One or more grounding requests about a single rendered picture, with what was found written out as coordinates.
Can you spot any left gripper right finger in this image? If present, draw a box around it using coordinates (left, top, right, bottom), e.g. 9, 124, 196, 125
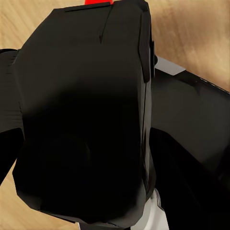
149, 127, 230, 230

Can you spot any digital camera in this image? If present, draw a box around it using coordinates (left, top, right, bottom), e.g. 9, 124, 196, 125
0, 0, 158, 228

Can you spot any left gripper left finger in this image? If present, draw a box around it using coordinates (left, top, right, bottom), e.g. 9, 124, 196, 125
0, 127, 24, 185

